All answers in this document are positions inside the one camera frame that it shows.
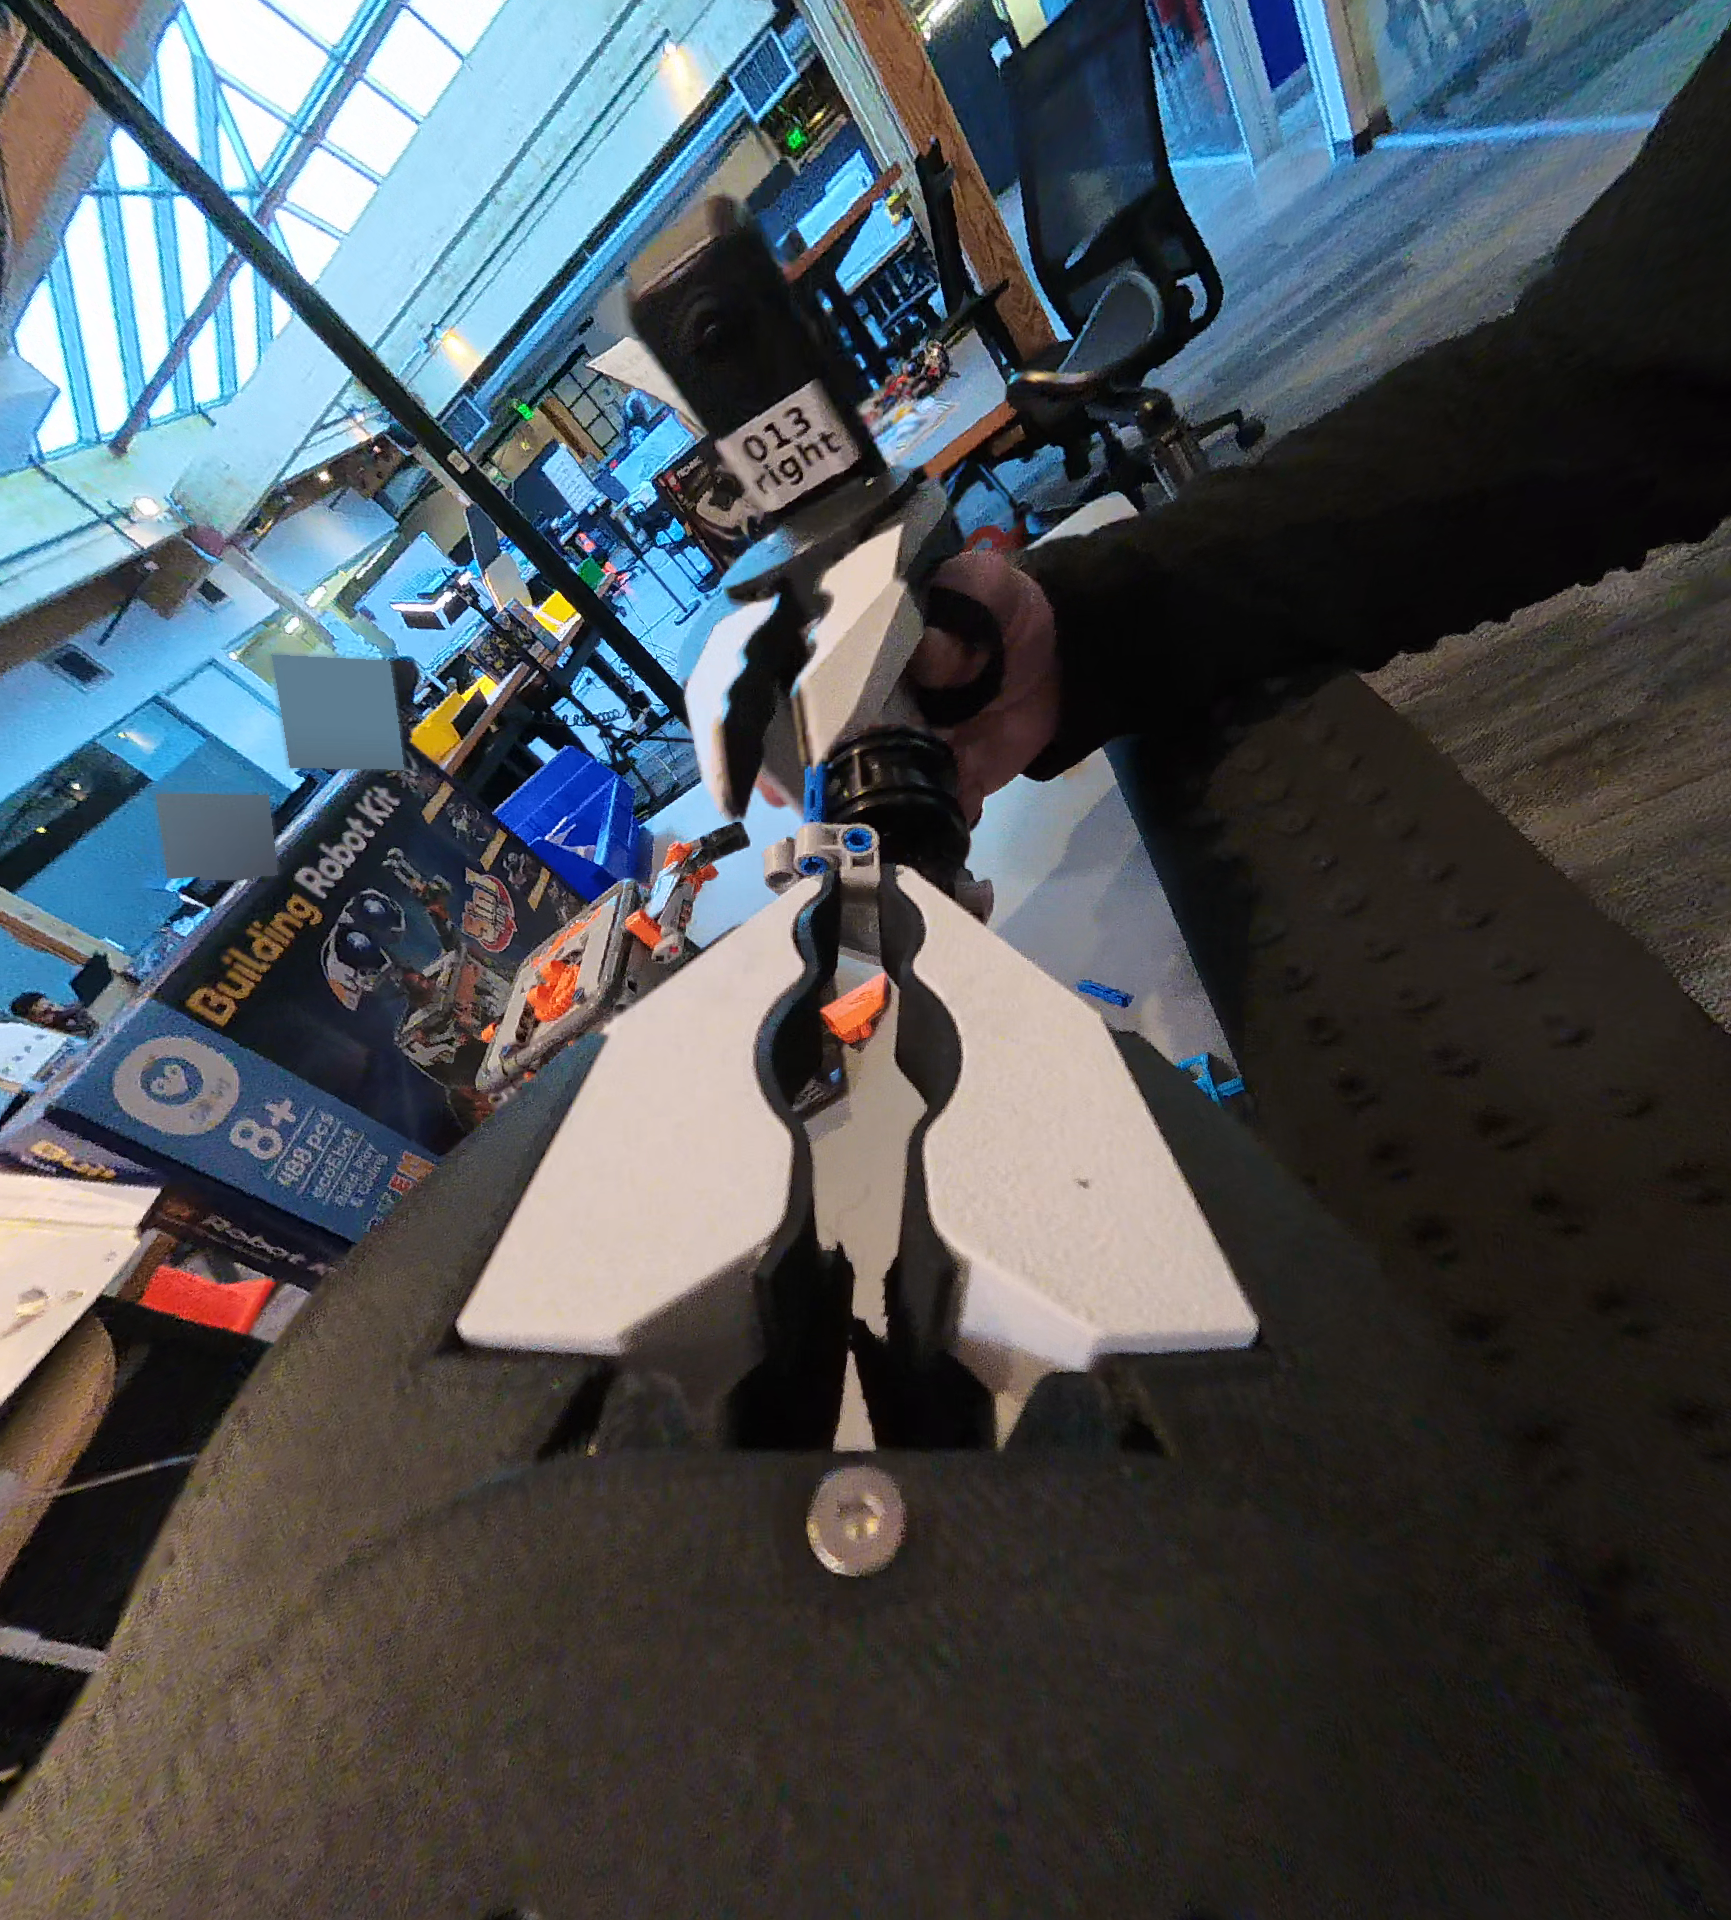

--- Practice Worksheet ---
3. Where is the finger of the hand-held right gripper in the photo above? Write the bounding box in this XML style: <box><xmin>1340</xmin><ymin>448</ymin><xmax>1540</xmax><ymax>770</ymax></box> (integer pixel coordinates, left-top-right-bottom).
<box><xmin>692</xmin><ymin>587</ymin><xmax>808</xmax><ymax>813</ymax></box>
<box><xmin>792</xmin><ymin>540</ymin><xmax>942</xmax><ymax>782</ymax></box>

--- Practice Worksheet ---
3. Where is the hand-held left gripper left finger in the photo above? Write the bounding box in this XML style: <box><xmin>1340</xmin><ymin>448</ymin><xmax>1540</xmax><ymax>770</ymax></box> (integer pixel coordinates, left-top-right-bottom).
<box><xmin>456</xmin><ymin>886</ymin><xmax>838</xmax><ymax>1382</ymax></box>

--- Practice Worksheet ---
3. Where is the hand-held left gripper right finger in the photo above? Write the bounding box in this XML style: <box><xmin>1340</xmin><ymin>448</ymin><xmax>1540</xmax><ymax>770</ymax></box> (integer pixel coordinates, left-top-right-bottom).
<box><xmin>890</xmin><ymin>870</ymin><xmax>1264</xmax><ymax>1382</ymax></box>

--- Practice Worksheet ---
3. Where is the black wheel hub assembly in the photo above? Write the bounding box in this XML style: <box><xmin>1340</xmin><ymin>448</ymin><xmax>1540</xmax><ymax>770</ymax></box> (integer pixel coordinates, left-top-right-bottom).
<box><xmin>768</xmin><ymin>720</ymin><xmax>982</xmax><ymax>888</ymax></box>

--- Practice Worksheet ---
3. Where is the person's right hand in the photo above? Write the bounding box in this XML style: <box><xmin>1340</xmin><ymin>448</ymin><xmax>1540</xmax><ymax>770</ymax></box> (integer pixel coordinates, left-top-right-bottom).
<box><xmin>912</xmin><ymin>540</ymin><xmax>1072</xmax><ymax>798</ymax></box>

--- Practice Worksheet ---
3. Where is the blue plastic storage bin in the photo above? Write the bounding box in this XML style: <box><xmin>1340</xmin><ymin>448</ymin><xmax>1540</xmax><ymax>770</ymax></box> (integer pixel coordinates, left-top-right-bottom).
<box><xmin>492</xmin><ymin>744</ymin><xmax>652</xmax><ymax>897</ymax></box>

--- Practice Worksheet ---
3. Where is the grey orange tracked toy robot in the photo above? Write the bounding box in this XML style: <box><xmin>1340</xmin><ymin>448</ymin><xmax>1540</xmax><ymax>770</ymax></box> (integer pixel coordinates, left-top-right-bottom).
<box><xmin>470</xmin><ymin>826</ymin><xmax>762</xmax><ymax>1099</ymax></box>

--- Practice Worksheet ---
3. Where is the yellow plastic bin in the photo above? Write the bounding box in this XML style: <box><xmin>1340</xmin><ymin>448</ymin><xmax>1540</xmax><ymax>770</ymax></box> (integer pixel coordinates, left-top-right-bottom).
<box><xmin>410</xmin><ymin>677</ymin><xmax>522</xmax><ymax>769</ymax></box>

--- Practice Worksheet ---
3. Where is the black metal pole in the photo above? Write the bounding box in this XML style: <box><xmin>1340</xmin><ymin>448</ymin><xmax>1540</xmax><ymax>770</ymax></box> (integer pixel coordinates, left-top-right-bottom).
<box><xmin>0</xmin><ymin>0</ymin><xmax>694</xmax><ymax>723</ymax></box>

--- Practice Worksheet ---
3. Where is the blue robot kit box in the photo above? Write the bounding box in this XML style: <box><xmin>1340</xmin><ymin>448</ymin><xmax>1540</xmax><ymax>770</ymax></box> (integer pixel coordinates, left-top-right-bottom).
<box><xmin>43</xmin><ymin>767</ymin><xmax>552</xmax><ymax>1256</ymax></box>

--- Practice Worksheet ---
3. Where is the black box with red stripe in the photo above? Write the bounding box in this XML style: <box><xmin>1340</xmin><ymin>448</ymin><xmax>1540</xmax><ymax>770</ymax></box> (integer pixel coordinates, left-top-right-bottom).
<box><xmin>0</xmin><ymin>1140</ymin><xmax>358</xmax><ymax>1278</ymax></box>

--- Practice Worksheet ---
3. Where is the black office chair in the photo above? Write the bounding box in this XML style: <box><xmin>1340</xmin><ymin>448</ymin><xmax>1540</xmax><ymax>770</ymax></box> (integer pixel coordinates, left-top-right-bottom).
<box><xmin>986</xmin><ymin>0</ymin><xmax>1272</xmax><ymax>498</ymax></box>

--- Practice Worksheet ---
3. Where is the black dimpled mat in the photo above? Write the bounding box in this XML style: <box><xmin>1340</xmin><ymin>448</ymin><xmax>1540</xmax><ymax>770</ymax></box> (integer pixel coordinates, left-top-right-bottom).
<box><xmin>1106</xmin><ymin>677</ymin><xmax>1731</xmax><ymax>1920</ymax></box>

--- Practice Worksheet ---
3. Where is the orange object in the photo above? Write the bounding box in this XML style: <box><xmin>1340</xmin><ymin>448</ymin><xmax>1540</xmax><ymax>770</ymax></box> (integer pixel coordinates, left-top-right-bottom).
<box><xmin>140</xmin><ymin>1255</ymin><xmax>292</xmax><ymax>1341</ymax></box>

